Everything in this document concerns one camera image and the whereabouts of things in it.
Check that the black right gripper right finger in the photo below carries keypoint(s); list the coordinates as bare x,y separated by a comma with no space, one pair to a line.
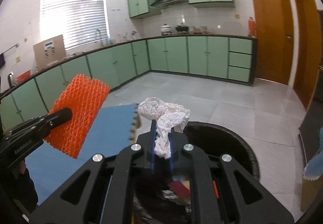
183,154

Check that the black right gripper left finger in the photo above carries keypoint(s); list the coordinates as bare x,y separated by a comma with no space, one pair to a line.
145,162

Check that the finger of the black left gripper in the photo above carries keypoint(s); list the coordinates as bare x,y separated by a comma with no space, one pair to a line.
59,117

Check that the orange foam net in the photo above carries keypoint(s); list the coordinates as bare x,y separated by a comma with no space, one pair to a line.
84,96
215,189

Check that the white paper towel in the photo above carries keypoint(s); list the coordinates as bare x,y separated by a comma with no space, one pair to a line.
167,116

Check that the green lower kitchen cabinets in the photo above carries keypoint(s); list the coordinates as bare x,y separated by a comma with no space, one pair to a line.
219,57

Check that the red paper packet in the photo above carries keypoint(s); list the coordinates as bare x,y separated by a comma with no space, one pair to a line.
179,189

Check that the blue table mat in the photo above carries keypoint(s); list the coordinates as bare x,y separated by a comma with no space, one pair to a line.
49,168

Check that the red plastic basin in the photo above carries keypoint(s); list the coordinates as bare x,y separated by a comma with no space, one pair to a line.
24,76

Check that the steel electric kettle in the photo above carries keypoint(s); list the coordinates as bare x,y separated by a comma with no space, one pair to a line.
11,80

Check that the brown cardboard box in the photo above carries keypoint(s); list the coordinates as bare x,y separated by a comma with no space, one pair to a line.
49,52

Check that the dark hanging towel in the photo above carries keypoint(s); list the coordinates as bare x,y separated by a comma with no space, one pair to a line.
2,61

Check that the steel sink faucet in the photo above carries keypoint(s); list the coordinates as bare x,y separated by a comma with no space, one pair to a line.
98,36

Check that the window blinds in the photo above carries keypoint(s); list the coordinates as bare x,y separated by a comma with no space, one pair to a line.
76,20

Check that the white ceramic pot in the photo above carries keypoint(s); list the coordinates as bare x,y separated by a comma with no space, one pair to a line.
166,30

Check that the black wok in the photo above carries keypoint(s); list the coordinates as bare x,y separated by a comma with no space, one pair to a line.
182,29

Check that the black range hood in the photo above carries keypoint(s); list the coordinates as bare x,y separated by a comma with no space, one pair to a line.
162,4

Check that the brown wooden door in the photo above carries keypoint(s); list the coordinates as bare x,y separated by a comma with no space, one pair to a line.
309,52
275,34

